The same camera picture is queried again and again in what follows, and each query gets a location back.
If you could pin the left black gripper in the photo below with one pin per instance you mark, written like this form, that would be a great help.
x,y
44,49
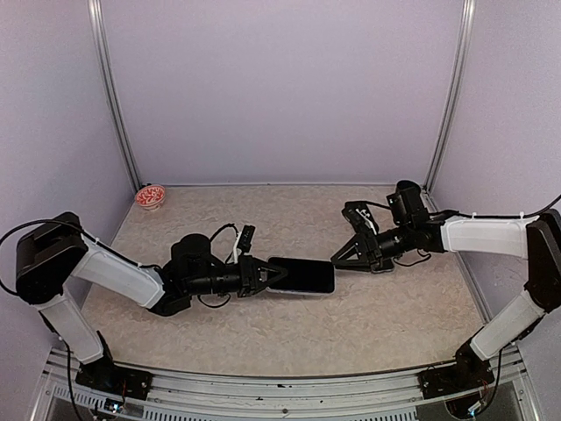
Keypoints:
x,y
250,275

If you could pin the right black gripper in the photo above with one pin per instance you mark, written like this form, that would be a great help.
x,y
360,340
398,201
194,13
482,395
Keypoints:
x,y
366,243

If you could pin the teal-edged smartphone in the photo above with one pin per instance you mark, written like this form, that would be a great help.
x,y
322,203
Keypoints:
x,y
378,266

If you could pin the blue-edged smartphone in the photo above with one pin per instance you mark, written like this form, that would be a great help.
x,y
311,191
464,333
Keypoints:
x,y
304,276

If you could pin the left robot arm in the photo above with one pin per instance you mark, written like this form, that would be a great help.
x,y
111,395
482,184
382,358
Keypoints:
x,y
55,250

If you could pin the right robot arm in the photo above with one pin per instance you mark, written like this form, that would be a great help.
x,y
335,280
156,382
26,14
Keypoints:
x,y
491,247

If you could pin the dark green cup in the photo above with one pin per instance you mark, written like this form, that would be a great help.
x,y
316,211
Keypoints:
x,y
407,185

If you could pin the red white patterned bowl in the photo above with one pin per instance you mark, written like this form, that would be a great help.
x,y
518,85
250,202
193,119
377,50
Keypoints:
x,y
151,197

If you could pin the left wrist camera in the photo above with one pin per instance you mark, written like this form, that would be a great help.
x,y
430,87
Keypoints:
x,y
243,242

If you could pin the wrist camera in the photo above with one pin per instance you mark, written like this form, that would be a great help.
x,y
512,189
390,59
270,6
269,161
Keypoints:
x,y
368,218
243,242

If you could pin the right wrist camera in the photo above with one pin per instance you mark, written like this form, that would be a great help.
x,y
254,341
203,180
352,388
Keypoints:
x,y
368,218

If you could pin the front aluminium rail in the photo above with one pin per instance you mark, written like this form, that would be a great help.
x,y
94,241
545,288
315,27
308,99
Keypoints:
x,y
405,394

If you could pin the right aluminium frame post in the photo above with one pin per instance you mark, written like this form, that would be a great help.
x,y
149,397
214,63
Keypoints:
x,y
450,106

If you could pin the aluminium frame post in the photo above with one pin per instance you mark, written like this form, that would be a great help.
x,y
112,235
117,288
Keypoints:
x,y
95,10
450,106

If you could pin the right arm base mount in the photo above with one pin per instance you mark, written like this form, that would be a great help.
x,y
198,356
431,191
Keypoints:
x,y
467,372

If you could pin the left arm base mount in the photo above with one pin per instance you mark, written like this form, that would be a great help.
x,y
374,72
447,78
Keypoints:
x,y
105,375

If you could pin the left aluminium frame post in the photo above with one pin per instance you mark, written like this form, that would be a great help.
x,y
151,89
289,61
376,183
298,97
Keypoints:
x,y
95,10

